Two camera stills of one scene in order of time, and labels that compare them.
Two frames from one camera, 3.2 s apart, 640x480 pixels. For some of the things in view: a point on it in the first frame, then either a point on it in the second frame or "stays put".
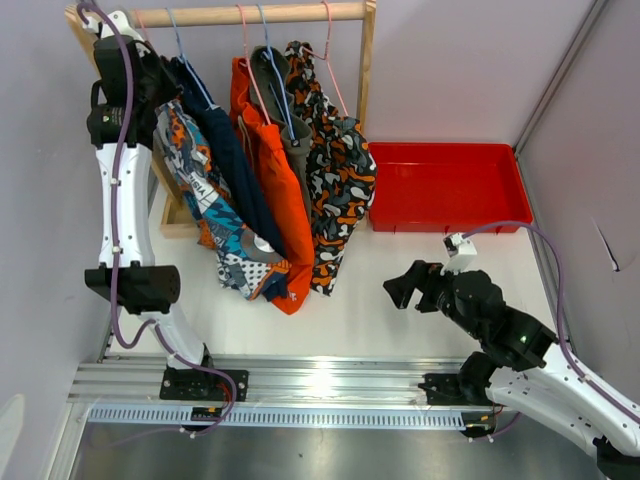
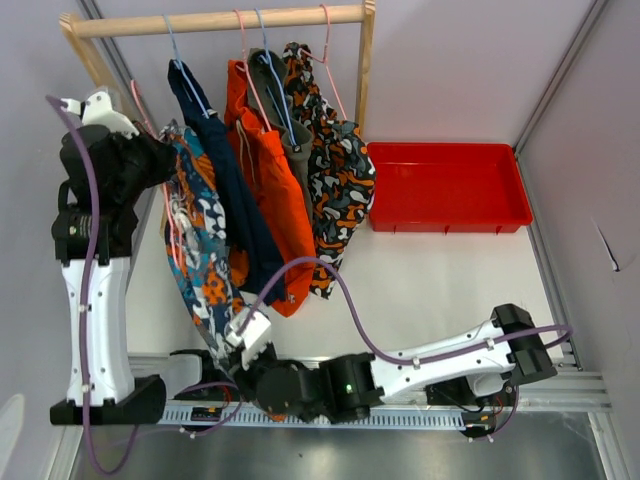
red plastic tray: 430,187 stays put
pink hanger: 143,27 to 151,129
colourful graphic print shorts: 247,262 to 209,275
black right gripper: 424,277 to 243,375
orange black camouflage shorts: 342,168 stays put
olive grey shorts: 272,91 stays put
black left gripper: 150,58 to 162,154
